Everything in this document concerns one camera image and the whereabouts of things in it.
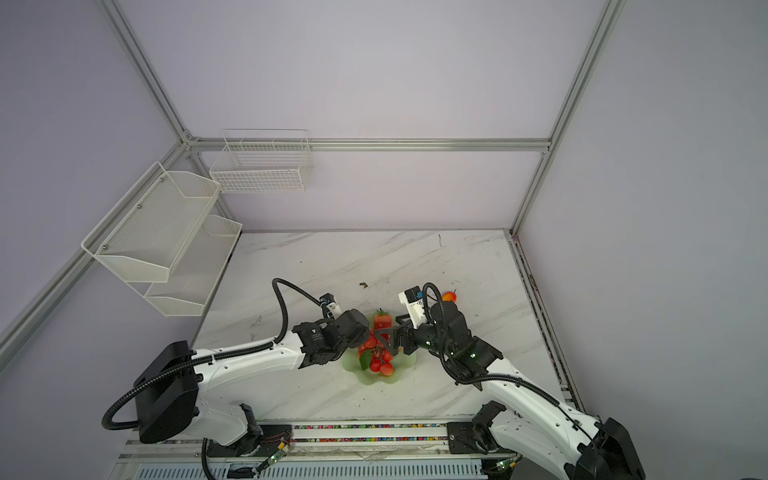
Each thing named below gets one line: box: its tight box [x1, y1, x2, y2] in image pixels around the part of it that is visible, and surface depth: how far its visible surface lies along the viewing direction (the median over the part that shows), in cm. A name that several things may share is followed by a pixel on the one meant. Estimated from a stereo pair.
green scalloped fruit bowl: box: [341, 347, 418, 386], surface depth 84 cm
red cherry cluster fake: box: [358, 334, 394, 376], surface depth 84 cm
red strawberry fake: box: [374, 308, 393, 330], surface depth 89 cm
